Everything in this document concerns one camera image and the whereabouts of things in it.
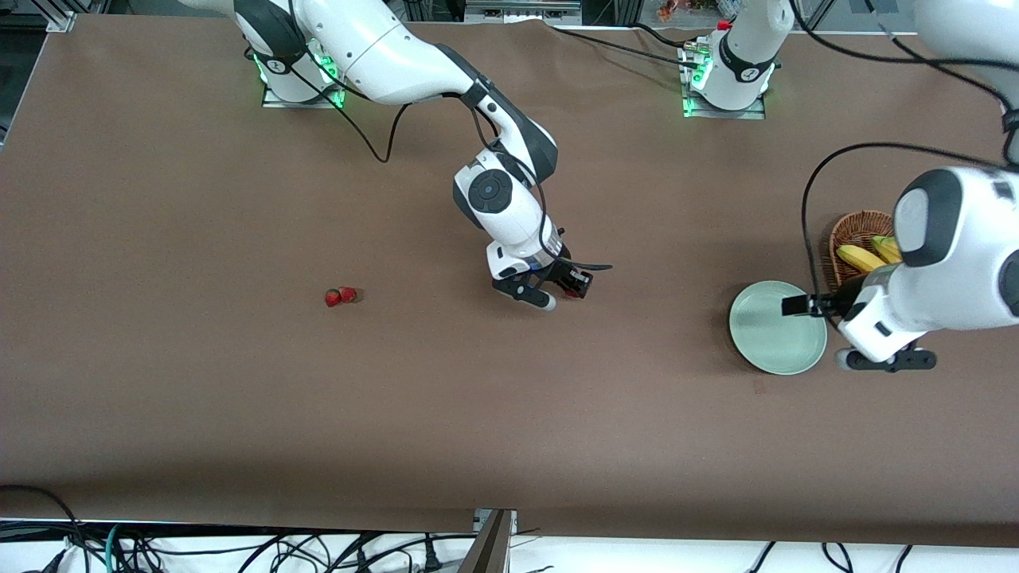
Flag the pale green round plate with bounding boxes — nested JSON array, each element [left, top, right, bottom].
[[729, 280, 829, 376]]

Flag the small yellow banana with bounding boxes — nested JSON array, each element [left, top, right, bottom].
[[836, 244, 888, 274]]

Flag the brown wicker basket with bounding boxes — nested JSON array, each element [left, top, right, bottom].
[[829, 210, 897, 292]]

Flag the brown table cover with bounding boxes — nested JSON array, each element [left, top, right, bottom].
[[0, 14, 1019, 550]]

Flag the silver metal box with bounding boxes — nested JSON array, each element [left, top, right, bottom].
[[464, 0, 583, 25]]

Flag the orange toy objects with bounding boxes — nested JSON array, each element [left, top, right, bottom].
[[657, 0, 717, 21]]

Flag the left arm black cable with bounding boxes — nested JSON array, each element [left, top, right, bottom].
[[788, 0, 1019, 300]]

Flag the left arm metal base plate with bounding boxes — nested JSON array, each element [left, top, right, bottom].
[[681, 92, 767, 121]]

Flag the long black table cable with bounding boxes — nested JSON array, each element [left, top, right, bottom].
[[549, 26, 703, 69]]

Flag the short black table cable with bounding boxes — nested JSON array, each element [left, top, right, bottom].
[[633, 22, 695, 50]]

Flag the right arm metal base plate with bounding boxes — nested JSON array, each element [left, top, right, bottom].
[[261, 84, 346, 109]]

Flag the black cable bundle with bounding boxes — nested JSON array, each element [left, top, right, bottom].
[[119, 529, 478, 573]]

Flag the teal cable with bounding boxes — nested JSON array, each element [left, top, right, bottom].
[[103, 523, 130, 573]]

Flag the black looped floor cable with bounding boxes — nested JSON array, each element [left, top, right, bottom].
[[0, 484, 90, 573]]

